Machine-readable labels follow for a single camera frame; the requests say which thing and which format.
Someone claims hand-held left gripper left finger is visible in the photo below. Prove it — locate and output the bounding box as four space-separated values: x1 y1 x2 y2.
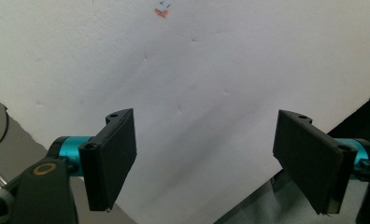
50 107 138 213

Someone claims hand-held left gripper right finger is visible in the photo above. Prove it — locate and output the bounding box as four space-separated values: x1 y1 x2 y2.
272 109 370 216

